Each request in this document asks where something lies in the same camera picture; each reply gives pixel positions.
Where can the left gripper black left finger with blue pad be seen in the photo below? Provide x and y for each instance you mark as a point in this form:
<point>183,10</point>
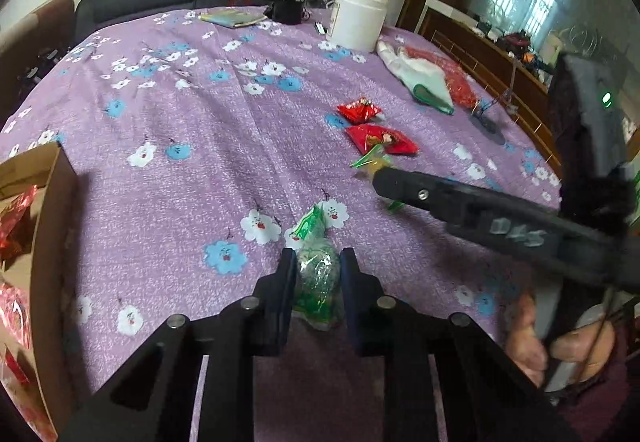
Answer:
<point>194,371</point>

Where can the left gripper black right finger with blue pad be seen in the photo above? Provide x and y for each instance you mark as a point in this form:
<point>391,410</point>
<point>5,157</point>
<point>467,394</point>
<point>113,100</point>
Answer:
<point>442,376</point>

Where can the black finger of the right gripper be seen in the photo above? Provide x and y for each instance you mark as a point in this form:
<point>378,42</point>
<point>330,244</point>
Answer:
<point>410,188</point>

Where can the dark red crinkled snack bag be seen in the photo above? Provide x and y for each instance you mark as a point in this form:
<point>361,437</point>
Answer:
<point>16,230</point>

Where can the gold green candy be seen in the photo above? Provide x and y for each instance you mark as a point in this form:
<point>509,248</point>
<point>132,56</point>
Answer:
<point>372,162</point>

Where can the small red candy packet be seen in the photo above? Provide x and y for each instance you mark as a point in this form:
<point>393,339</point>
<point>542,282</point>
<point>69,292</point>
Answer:
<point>394,142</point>

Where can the person's right hand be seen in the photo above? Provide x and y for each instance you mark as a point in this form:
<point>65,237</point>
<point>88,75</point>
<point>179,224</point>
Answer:
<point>588,348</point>

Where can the red mesh bag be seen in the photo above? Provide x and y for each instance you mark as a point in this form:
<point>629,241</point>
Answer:
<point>457,84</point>

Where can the black glasses on table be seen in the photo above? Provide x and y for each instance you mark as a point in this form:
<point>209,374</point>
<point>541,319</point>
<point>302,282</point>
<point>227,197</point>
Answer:
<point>480,119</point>

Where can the white green cloth bag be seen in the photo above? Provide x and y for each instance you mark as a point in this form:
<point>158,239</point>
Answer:
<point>425,80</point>

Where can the red wrapped candy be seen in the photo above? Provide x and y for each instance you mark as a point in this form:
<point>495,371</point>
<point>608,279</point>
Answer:
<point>359,111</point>

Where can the brown wooden cabinet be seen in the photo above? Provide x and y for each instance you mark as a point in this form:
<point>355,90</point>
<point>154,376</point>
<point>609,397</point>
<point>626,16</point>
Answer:
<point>495,71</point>

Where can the white red snack packet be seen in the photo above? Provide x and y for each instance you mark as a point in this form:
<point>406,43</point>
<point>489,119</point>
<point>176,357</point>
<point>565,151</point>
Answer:
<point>15,313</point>

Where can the shallow cardboard box tray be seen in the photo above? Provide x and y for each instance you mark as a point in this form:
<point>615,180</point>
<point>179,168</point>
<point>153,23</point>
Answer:
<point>37,379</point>

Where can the white plastic jar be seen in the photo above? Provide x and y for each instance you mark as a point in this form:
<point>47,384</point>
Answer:
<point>357,24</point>

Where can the black pouch on table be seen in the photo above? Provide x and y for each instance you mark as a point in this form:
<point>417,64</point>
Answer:
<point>287,12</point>

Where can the purple floral tablecloth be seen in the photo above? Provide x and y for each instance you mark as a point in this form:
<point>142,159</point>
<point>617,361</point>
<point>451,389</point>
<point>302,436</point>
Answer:
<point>197,148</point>

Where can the colourful booklet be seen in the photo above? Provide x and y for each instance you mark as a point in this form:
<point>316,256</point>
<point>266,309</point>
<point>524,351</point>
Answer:
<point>232,17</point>

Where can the brown armchair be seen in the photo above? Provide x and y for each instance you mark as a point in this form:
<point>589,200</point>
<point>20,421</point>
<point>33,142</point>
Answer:
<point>22,46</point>

